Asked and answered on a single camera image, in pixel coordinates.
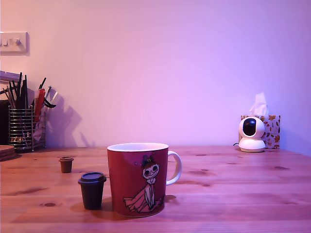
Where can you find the dark lidded coffee capsule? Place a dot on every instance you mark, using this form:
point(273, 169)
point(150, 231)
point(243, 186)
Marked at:
point(91, 193)

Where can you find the small brown coffee capsule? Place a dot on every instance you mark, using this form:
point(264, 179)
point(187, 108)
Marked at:
point(65, 166)

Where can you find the red cartoon-print coffee mug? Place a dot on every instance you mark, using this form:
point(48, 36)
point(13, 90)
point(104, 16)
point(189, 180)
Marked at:
point(131, 184)

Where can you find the white tissue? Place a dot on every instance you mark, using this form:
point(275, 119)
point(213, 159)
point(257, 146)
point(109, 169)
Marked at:
point(260, 104)

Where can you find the silver and black peeler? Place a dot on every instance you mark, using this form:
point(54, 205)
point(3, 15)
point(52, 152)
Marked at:
point(49, 103)

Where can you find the leaf-print tissue box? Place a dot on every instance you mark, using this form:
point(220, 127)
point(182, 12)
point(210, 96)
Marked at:
point(273, 131)

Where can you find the thin black utensil stick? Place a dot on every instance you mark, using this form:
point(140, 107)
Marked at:
point(20, 89)

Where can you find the grey metal tongs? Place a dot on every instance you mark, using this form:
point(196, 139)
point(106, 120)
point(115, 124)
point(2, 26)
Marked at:
point(11, 99)

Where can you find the black box appliance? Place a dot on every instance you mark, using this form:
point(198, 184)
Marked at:
point(3, 123)

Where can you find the white shelf edge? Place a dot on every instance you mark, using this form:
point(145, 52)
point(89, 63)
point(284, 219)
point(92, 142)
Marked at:
point(8, 76)

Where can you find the stack of cork coasters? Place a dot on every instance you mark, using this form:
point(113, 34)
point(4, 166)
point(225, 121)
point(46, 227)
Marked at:
point(6, 153)

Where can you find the small white round camera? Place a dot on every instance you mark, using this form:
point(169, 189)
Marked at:
point(251, 143)

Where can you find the white wall switch plate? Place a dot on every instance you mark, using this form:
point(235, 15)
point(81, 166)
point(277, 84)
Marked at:
point(14, 43)

